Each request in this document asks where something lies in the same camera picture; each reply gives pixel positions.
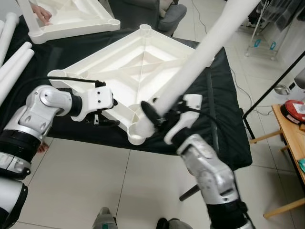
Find small metal bowl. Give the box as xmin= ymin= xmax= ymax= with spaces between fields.
xmin=275 ymin=83 xmax=292 ymax=95

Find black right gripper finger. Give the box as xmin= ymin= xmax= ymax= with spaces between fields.
xmin=140 ymin=100 xmax=166 ymax=128

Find person's bare foot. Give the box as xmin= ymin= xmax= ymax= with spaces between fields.
xmin=36 ymin=141 xmax=51 ymax=154

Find grey robot foot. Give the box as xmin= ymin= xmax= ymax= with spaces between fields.
xmin=93 ymin=207 xmax=119 ymax=229
xmin=157 ymin=217 xmax=193 ymax=229

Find grey right robot foot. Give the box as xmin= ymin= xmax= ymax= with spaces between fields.
xmin=157 ymin=217 xmax=193 ymax=229

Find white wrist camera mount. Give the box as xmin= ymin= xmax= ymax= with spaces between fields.
xmin=79 ymin=85 xmax=116 ymax=121
xmin=163 ymin=94 xmax=204 ymax=145

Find grey left robot foot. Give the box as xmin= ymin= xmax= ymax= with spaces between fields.
xmin=93 ymin=207 xmax=119 ymax=229

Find white grey appliance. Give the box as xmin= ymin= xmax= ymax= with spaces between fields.
xmin=294 ymin=67 xmax=305 ymax=91

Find wooden side table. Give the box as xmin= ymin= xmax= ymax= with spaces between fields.
xmin=248 ymin=104 xmax=305 ymax=219

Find white ribbed plastic table top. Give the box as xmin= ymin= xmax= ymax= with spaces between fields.
xmin=48 ymin=24 xmax=215 ymax=146
xmin=29 ymin=0 xmax=121 ymax=44

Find beige armchair cushion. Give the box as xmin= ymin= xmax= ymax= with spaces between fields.
xmin=160 ymin=0 xmax=181 ymax=17

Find dark grey armchair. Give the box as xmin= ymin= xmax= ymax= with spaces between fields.
xmin=109 ymin=0 xmax=187 ymax=38

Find black table cloth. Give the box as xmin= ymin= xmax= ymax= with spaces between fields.
xmin=0 ymin=26 xmax=253 ymax=170

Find white wire rack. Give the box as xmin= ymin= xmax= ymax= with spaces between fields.
xmin=245 ymin=0 xmax=286 ymax=60

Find red round device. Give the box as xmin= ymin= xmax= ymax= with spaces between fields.
xmin=280 ymin=99 xmax=305 ymax=125

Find black metal table leg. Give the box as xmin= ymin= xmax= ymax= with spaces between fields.
xmin=179 ymin=184 xmax=203 ymax=202

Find person's bare hand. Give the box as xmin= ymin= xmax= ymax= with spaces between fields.
xmin=30 ymin=4 xmax=53 ymax=25

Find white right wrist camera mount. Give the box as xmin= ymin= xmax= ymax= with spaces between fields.
xmin=163 ymin=94 xmax=204 ymax=145

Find black tripod stand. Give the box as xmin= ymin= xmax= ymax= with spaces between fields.
xmin=242 ymin=50 xmax=305 ymax=139

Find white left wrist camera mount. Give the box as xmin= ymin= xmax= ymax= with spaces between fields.
xmin=79 ymin=85 xmax=116 ymax=121

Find dark hanging clothes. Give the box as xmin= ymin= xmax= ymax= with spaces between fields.
xmin=250 ymin=0 xmax=305 ymax=23

